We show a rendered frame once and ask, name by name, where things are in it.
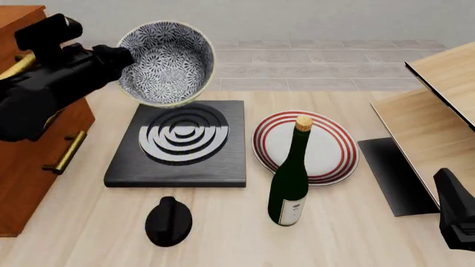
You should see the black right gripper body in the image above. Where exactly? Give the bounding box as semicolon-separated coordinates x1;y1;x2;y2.
439;209;475;251

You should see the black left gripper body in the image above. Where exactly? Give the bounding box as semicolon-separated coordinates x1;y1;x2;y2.
61;42;111;95

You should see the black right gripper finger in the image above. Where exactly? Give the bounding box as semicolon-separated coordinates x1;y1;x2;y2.
433;167;473;216

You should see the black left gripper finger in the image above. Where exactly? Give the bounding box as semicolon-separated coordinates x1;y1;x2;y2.
94;44;135;85

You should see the blue white patterned bowl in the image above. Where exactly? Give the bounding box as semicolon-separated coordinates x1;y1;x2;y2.
116;19;216;109

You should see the flat black stove plate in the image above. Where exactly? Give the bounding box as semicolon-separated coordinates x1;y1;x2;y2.
103;99;248;189

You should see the round black stove knob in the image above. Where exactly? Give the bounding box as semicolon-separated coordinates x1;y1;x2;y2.
144;196;193;248

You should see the pale wooden rack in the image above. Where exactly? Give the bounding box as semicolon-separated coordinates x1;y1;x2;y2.
358;41;475;217

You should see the wooden cabinet drawer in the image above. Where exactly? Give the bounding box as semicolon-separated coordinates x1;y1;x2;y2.
0;98;96;238
0;9;48;82

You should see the white plate with red rings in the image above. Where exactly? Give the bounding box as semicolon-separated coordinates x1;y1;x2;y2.
251;110;360;187

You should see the red-brown wooden cabinet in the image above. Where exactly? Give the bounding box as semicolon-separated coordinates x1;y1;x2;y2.
0;4;96;238

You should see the dark green wine bottle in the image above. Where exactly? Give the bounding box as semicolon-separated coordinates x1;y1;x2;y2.
267;116;314;227

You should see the brass drawer handle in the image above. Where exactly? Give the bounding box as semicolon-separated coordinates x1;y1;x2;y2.
0;51;37;82
42;129;88;176

